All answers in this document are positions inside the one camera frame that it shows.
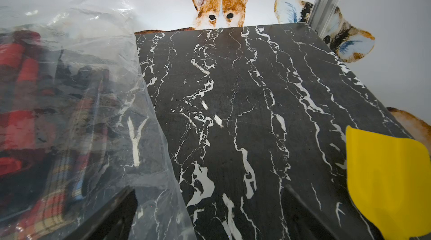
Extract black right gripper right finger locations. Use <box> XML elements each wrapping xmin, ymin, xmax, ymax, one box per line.
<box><xmin>284</xmin><ymin>185</ymin><xmax>340</xmax><ymax>240</ymax></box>

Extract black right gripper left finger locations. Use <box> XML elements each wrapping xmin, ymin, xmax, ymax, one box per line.
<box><xmin>66</xmin><ymin>187</ymin><xmax>138</xmax><ymax>240</ymax></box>

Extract clear plastic vacuum bag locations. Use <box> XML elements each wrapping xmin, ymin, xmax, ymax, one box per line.
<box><xmin>1</xmin><ymin>0</ymin><xmax>196</xmax><ymax>240</ymax></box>

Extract red black plaid shirt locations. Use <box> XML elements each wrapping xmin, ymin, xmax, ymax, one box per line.
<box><xmin>1</xmin><ymin>30</ymin><xmax>111</xmax><ymax>240</ymax></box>

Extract yellow plastic spatula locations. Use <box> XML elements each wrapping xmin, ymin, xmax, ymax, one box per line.
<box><xmin>346</xmin><ymin>127</ymin><xmax>431</xmax><ymax>240</ymax></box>

